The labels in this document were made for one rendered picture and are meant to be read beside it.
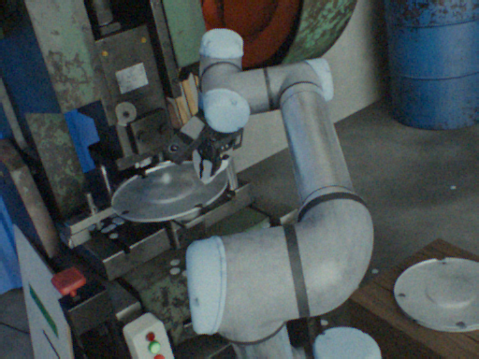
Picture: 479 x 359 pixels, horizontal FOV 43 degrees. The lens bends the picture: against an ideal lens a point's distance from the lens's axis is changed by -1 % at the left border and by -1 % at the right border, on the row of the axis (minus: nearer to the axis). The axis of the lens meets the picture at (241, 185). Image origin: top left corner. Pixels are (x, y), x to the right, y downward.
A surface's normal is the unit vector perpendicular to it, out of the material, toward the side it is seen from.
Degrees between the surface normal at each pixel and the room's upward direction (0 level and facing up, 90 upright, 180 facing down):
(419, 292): 0
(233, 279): 49
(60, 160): 90
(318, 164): 17
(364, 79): 90
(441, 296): 0
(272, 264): 42
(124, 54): 90
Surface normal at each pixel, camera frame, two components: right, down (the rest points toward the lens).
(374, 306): -0.18, -0.87
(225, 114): 0.09, 0.73
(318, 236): 0.01, -0.66
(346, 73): 0.61, 0.27
